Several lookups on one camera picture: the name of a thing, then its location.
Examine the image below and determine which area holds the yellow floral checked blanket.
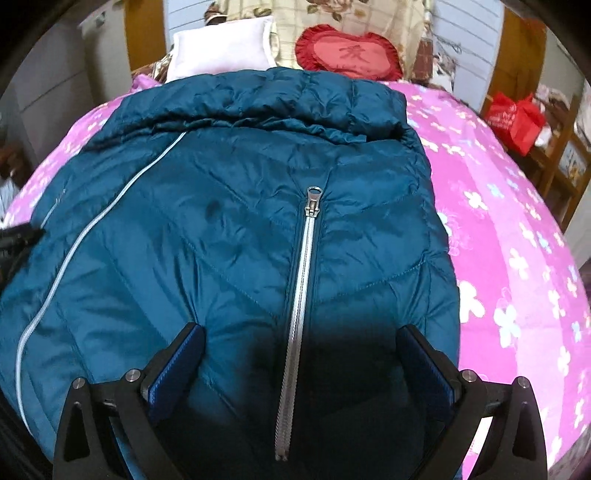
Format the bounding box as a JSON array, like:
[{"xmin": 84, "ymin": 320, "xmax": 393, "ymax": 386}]
[{"xmin": 205, "ymin": 0, "xmax": 433, "ymax": 80}]

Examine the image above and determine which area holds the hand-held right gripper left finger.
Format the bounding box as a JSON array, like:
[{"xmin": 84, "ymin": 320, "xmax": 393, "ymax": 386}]
[{"xmin": 53, "ymin": 322, "xmax": 206, "ymax": 480}]

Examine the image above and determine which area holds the pink floral bedsheet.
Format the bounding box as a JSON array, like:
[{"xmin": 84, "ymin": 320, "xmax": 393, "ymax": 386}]
[{"xmin": 0, "ymin": 75, "xmax": 590, "ymax": 480}]

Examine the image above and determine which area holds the wooden shelf rack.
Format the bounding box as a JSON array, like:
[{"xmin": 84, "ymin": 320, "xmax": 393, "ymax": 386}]
[{"xmin": 480, "ymin": 92, "xmax": 591, "ymax": 232}]

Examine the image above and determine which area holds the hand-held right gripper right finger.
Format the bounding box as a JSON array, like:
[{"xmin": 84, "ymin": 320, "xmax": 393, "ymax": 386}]
[{"xmin": 396, "ymin": 323, "xmax": 548, "ymax": 480}]

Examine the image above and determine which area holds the grey refrigerator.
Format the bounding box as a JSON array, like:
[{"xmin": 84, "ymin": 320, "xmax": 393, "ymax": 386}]
[{"xmin": 0, "ymin": 8, "xmax": 134, "ymax": 163}]

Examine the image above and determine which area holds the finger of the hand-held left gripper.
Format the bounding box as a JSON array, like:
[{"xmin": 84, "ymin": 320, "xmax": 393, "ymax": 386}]
[{"xmin": 0, "ymin": 223, "xmax": 43, "ymax": 288}]

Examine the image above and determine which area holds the white pillow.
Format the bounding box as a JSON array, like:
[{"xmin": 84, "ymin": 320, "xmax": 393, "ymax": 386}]
[{"xmin": 165, "ymin": 16, "xmax": 278, "ymax": 84}]

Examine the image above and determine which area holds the red heart-shaped cushion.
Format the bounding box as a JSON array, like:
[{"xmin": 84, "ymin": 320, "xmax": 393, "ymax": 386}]
[{"xmin": 295, "ymin": 25, "xmax": 405, "ymax": 80}]

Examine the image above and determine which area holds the red shopping bag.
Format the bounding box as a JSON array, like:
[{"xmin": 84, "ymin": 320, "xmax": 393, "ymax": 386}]
[{"xmin": 484, "ymin": 91, "xmax": 547, "ymax": 156}]

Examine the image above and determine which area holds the teal puffer jacket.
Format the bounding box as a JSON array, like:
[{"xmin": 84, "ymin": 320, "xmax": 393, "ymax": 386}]
[{"xmin": 0, "ymin": 65, "xmax": 463, "ymax": 480}]

